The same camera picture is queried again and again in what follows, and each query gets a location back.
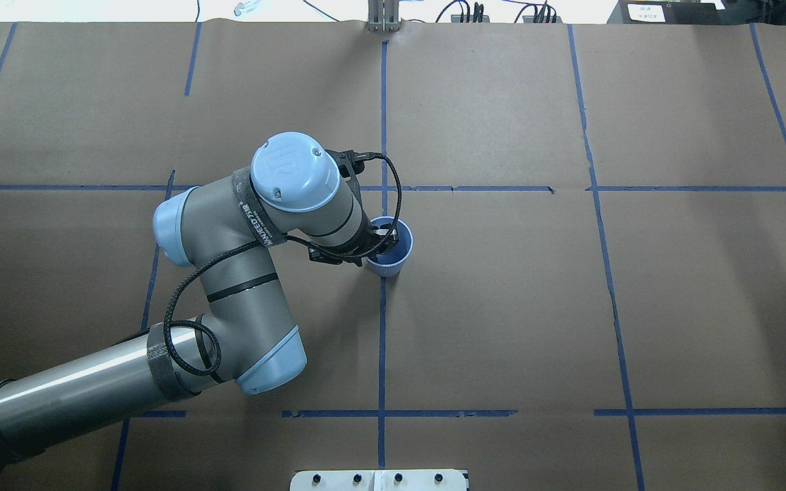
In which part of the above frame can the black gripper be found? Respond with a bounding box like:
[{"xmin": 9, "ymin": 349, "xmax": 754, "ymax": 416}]
[{"xmin": 345, "ymin": 215, "xmax": 401, "ymax": 263}]

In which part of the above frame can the light blue ribbed cup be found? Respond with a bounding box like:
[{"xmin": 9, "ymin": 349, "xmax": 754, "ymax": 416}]
[{"xmin": 365, "ymin": 220, "xmax": 414, "ymax": 278}]

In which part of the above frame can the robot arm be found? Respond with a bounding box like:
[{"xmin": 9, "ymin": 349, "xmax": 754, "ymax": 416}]
[{"xmin": 0, "ymin": 132, "xmax": 403, "ymax": 468}]

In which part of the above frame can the black box with label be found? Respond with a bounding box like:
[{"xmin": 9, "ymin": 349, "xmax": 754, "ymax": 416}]
[{"xmin": 606, "ymin": 1, "xmax": 721, "ymax": 25}]

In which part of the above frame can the aluminium frame post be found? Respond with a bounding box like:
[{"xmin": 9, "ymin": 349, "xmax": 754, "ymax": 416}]
[{"xmin": 366, "ymin": 0, "xmax": 401, "ymax": 33}]

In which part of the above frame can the white pedestal column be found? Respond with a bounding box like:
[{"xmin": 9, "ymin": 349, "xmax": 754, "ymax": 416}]
[{"xmin": 289, "ymin": 468, "xmax": 471, "ymax": 490}]

